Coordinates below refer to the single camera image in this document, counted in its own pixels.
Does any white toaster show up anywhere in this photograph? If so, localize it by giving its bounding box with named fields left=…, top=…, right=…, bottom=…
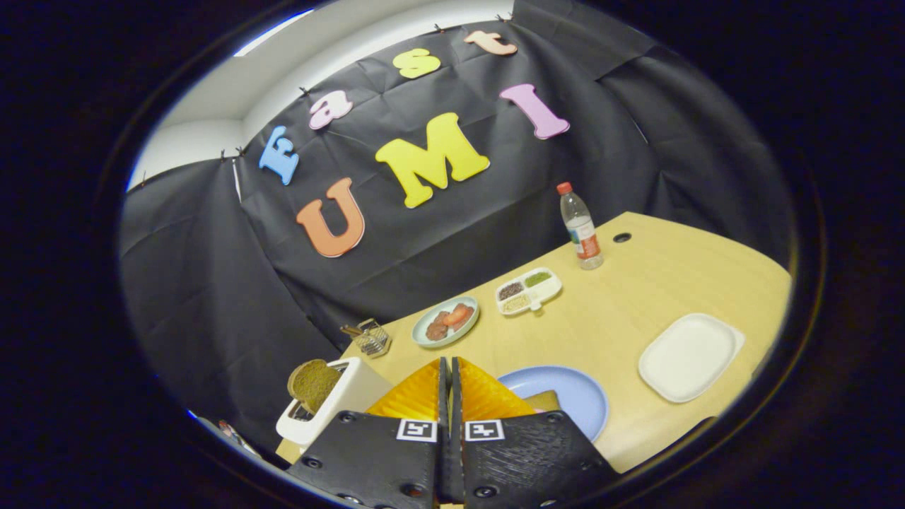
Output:
left=276, top=356, right=393, bottom=447

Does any blue round plate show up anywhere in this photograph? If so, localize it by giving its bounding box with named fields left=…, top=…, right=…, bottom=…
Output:
left=497, top=365, right=609, bottom=443

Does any red and white object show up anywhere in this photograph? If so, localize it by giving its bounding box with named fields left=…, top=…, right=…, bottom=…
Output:
left=216, top=419, right=245, bottom=453

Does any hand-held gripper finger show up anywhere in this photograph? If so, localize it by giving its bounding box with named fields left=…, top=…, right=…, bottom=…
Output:
left=286, top=356, right=453, bottom=509
left=450, top=356, right=623, bottom=509

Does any clear plastic water bottle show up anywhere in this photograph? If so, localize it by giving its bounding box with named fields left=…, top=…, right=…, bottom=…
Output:
left=556, top=182, right=605, bottom=271

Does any white rectangular plate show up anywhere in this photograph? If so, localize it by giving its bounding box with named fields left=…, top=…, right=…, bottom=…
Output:
left=638, top=313, right=746, bottom=404

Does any metal wire basket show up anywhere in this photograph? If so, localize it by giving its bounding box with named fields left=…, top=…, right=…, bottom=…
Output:
left=352, top=318, right=392, bottom=358

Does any white divided seasoning tray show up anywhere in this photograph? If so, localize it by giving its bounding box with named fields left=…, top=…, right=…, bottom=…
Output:
left=494, top=267, right=564, bottom=316

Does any pale green plate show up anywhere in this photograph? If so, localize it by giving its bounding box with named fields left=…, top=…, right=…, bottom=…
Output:
left=411, top=296, right=480, bottom=349

